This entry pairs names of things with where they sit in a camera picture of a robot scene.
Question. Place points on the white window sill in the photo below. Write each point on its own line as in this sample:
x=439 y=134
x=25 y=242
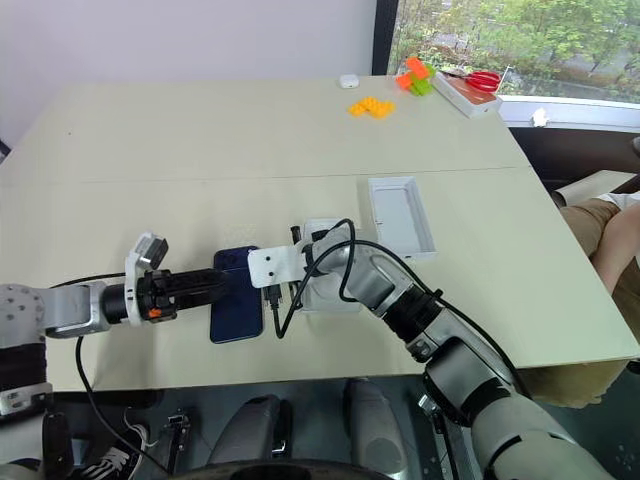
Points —
x=590 y=112

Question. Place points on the white and orange box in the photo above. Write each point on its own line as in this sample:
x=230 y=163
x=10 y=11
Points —
x=467 y=102

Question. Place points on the white earbud case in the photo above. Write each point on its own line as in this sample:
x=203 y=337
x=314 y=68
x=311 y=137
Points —
x=349 y=81

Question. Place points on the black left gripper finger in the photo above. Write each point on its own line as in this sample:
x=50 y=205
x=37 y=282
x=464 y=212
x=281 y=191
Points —
x=200 y=297
x=200 y=280

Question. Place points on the person in khaki shorts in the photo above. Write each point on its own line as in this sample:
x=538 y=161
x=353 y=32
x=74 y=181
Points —
x=615 y=240

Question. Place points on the grey rounded shape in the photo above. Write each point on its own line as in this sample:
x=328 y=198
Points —
x=375 y=430
x=250 y=430

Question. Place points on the black round rim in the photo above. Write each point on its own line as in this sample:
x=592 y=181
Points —
x=280 y=472

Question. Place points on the yellow-orange building block assembly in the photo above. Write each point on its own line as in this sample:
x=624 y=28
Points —
x=372 y=107

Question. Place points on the red scissors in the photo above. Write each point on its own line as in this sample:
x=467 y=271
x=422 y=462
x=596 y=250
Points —
x=482 y=80

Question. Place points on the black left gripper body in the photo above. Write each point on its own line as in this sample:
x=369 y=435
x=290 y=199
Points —
x=157 y=295

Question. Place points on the white phone box lid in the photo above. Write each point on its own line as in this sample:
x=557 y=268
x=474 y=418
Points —
x=400 y=220

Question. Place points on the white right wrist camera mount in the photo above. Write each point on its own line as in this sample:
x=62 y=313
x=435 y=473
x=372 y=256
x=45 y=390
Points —
x=275 y=265

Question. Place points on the orange building block assembly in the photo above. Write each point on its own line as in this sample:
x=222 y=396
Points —
x=414 y=66

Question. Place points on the dark window frame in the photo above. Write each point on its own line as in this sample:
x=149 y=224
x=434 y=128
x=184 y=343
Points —
x=385 y=35

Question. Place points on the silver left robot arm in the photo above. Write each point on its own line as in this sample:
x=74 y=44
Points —
x=65 y=305

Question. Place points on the beige board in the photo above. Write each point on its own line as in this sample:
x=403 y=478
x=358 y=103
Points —
x=590 y=182

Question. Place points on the metal bracket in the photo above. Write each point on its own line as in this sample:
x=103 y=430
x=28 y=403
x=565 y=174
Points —
x=432 y=415
x=179 y=430

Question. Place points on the small crumpled white object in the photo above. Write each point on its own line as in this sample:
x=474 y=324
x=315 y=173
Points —
x=541 y=117

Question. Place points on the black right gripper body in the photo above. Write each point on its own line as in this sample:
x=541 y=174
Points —
x=292 y=297

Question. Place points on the green building block assembly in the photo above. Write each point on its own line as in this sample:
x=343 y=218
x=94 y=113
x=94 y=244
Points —
x=421 y=89

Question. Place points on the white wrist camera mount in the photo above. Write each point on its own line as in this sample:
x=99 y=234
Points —
x=275 y=265
x=145 y=252

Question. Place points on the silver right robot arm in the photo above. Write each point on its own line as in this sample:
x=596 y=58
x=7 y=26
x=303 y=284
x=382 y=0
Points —
x=480 y=380

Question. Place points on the dark blue smartphone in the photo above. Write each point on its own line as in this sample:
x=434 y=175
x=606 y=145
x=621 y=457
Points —
x=235 y=325

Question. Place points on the white phone box base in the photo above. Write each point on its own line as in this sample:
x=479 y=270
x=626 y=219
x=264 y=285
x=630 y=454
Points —
x=325 y=306

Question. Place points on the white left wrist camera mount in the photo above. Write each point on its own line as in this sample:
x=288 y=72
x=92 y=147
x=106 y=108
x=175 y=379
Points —
x=145 y=252

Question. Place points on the black and white sneaker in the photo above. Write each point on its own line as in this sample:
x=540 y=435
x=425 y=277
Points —
x=112 y=460

